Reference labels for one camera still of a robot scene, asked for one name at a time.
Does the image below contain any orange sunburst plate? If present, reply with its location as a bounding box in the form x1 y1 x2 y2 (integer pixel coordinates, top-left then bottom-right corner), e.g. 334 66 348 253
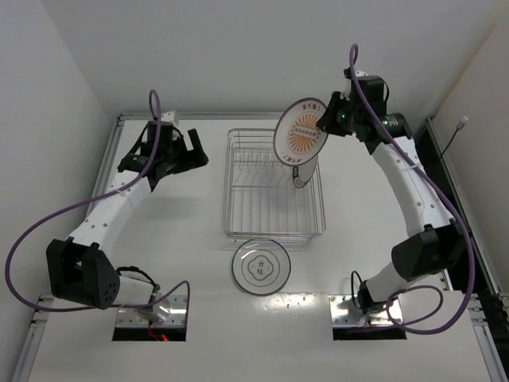
273 97 328 166

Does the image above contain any green rim lettered plate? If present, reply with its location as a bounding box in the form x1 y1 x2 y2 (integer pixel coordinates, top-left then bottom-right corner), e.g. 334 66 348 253
292 156 318 189

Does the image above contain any metal wire dish rack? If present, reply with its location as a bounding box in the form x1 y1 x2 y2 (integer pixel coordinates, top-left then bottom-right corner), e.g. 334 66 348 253
222 128 326 243

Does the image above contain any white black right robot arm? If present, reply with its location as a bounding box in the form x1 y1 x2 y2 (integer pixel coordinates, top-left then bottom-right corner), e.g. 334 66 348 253
317 72 465 313

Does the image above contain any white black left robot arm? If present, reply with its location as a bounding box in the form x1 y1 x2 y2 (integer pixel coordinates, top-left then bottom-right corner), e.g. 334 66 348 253
46 121 208 310

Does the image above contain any white plate with centre emblem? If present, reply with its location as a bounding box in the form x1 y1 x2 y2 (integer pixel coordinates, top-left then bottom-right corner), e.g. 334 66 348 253
231 240 292 296

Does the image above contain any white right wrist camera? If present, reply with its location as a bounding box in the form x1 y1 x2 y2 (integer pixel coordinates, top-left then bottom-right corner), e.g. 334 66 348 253
344 68 371 100

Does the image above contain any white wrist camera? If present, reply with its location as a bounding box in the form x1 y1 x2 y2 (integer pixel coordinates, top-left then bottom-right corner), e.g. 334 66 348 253
161 111 179 126
344 68 371 100

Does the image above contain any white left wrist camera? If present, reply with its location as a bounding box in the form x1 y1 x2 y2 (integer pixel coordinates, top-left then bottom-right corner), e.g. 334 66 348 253
161 111 179 126

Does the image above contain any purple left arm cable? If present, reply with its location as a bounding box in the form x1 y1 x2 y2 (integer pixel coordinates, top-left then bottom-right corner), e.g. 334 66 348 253
4 89 191 312

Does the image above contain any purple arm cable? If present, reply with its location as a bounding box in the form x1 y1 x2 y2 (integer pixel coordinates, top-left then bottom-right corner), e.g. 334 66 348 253
345 43 476 334
4 89 191 312

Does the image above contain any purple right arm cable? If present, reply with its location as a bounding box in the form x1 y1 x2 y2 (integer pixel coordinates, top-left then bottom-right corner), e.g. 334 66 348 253
345 43 476 334

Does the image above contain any black wall cable with plug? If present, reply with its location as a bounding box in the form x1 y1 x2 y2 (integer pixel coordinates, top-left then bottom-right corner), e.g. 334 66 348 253
437 115 469 161

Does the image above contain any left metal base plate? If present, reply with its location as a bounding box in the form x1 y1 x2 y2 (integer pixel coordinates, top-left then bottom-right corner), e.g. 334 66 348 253
115 294 188 329

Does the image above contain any metal base plate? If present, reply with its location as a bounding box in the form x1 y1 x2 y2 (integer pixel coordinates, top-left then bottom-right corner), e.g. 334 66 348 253
115 294 188 329
328 294 403 329

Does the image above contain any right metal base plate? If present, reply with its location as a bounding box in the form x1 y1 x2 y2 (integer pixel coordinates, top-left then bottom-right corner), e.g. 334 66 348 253
328 294 403 329

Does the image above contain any aluminium table frame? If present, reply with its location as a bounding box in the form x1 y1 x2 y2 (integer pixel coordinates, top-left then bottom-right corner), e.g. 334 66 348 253
28 114 506 381

